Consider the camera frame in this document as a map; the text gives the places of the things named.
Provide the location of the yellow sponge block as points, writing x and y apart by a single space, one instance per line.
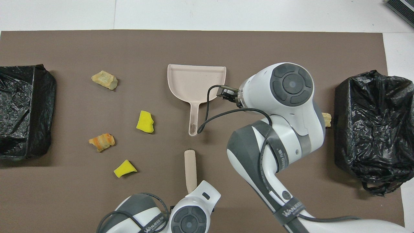
145 122

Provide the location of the yellow sponge wedge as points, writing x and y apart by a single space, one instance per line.
124 169

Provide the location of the beige plastic dustpan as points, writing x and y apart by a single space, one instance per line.
194 82

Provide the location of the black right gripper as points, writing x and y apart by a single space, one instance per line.
230 94

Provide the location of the dark grey ribbed device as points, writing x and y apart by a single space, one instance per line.
402 8

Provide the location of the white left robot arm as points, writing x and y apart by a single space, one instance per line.
190 210

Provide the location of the cream foam piece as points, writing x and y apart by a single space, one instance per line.
327 119

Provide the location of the black bag lined bin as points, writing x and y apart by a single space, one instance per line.
372 129
22 113

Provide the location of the orange striped foam chunk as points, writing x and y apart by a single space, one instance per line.
102 141

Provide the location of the pale tan foam chunk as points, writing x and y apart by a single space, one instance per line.
104 79

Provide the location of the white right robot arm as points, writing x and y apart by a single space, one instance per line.
291 106

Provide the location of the brown table mat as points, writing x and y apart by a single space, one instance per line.
81 200

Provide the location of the beige brush with black bristles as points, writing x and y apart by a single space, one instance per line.
190 168

